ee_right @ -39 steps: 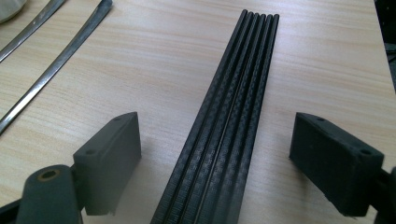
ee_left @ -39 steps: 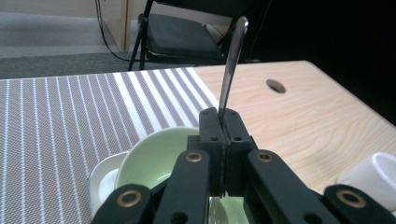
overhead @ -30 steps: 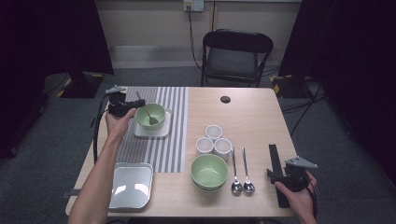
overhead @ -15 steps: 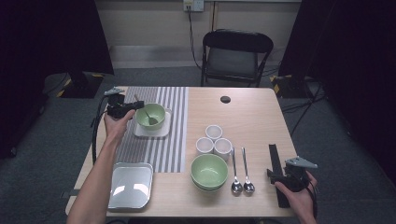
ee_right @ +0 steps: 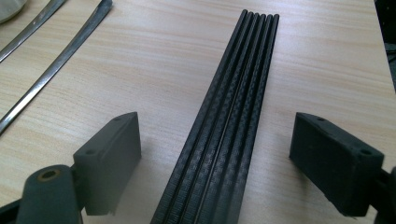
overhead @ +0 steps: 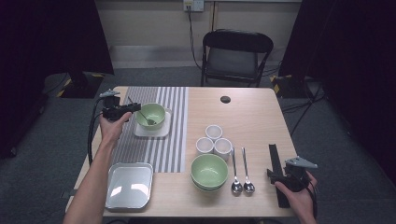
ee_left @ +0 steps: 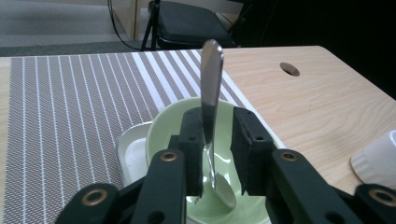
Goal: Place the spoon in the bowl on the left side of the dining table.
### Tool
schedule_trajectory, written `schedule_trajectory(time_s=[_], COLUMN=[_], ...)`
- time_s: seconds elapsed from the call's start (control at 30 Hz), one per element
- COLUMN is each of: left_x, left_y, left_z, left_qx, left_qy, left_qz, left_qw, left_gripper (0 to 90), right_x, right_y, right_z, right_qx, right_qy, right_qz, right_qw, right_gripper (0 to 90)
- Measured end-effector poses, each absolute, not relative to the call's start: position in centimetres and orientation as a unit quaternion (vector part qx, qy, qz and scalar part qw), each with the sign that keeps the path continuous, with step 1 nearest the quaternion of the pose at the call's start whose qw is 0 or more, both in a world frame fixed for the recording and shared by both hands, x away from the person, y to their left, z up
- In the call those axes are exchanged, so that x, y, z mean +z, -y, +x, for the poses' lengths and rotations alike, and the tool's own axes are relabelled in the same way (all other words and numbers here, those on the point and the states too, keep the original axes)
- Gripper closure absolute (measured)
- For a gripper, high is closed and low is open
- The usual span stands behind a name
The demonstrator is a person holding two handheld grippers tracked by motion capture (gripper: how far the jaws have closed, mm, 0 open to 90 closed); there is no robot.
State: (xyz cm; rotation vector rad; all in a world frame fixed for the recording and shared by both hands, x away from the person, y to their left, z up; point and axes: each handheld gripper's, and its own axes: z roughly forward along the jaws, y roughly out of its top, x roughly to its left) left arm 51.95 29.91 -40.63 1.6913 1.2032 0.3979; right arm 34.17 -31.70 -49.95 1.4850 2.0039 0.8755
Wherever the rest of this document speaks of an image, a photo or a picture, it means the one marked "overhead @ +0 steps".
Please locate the silver square tray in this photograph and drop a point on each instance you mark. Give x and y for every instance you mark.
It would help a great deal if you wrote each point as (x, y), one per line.
(129, 186)

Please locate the person's left hand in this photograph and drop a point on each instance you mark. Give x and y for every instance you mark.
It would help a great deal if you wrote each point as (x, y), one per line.
(112, 132)

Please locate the row of black chopsticks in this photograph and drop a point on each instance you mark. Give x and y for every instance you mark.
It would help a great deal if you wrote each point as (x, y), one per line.
(275, 155)

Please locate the white square plate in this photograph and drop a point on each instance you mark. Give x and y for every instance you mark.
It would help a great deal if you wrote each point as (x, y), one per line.
(162, 132)

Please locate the white wall outlet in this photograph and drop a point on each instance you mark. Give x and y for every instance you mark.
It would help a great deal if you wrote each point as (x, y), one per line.
(197, 4)

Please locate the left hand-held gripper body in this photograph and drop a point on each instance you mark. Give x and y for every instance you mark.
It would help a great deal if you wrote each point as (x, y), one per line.
(112, 110)

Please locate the beige wall conduit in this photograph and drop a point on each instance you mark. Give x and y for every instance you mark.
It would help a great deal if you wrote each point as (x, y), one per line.
(214, 15)

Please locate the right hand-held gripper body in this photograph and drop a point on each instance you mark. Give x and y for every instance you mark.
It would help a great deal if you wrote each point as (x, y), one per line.
(295, 179)

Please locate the black stand base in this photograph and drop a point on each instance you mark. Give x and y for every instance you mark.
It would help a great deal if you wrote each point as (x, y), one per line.
(81, 87)
(289, 88)

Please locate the green bowl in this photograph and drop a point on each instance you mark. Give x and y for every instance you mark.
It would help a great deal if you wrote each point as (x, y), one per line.
(155, 111)
(209, 189)
(209, 171)

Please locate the person's right hand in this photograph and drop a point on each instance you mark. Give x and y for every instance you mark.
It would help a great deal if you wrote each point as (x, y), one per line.
(300, 202)

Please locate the grey white striped placemat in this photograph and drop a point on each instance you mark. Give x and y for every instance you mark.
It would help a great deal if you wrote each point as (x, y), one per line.
(177, 149)

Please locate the dark curtain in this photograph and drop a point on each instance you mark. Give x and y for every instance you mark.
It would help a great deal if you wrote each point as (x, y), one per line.
(358, 62)
(46, 37)

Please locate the black folding chair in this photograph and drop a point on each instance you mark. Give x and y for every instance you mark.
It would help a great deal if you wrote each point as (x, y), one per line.
(236, 40)

